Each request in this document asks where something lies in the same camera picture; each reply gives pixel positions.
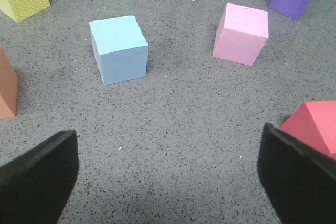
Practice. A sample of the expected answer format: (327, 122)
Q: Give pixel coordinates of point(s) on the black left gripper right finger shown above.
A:
(298, 180)

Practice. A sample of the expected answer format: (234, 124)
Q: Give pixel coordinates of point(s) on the red textured foam cube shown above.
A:
(314, 124)

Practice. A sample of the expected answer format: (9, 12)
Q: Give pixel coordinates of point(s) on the pink foam cube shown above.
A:
(241, 34)

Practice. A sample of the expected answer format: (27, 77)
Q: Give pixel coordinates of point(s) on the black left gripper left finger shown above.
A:
(35, 186)

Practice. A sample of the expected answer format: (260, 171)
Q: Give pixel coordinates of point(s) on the orange foam cube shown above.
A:
(9, 87)

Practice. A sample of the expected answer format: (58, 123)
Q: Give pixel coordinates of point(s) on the light blue foam cube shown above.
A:
(120, 49)

